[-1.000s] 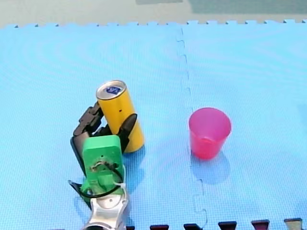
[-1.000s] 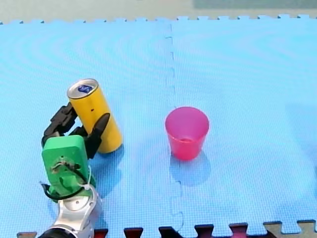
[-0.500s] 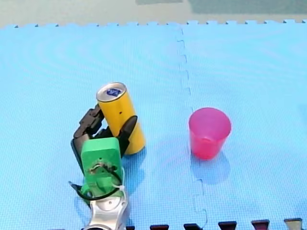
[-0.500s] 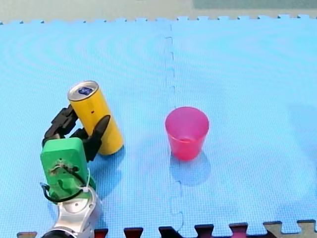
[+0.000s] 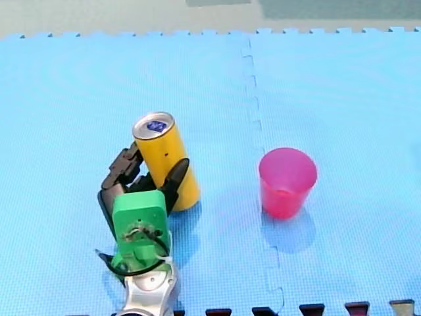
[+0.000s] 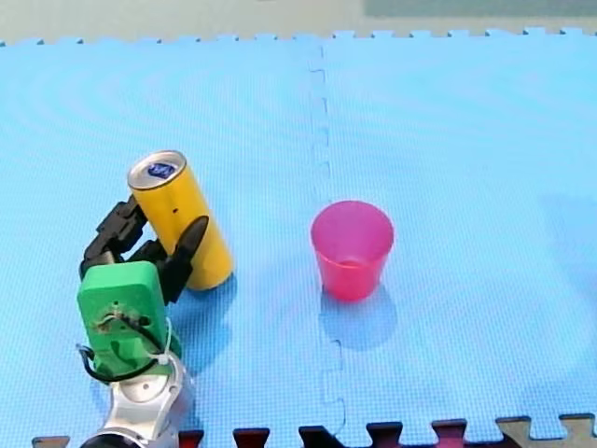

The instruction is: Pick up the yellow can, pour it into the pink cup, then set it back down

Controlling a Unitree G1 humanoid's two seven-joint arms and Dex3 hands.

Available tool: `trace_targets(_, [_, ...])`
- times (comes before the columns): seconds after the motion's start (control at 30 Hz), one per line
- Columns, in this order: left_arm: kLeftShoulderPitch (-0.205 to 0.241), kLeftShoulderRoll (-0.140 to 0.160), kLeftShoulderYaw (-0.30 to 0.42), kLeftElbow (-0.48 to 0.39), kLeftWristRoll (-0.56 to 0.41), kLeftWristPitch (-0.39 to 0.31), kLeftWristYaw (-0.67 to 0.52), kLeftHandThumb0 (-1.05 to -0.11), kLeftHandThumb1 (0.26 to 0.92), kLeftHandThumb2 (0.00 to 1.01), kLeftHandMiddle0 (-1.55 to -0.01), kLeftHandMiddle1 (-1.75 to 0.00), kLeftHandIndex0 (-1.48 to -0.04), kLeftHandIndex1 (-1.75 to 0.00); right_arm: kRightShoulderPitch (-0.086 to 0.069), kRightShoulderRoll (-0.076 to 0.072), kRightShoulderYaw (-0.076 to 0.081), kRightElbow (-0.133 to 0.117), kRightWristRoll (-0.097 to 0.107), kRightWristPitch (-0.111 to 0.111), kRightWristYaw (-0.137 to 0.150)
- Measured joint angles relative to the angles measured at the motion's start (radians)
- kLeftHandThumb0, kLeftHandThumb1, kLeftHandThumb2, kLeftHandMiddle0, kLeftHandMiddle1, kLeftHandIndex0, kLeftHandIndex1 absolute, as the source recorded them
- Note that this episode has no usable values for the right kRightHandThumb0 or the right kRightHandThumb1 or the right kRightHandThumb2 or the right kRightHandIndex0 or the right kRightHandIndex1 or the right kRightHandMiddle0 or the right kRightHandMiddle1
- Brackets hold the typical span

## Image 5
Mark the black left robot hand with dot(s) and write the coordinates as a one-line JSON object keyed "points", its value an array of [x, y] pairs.
{"points": [[121, 171]]}

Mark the yellow drink can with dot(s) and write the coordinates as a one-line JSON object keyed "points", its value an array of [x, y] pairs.
{"points": [[171, 164]]}

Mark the pink plastic cup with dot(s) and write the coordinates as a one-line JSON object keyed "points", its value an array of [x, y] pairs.
{"points": [[286, 184]]}

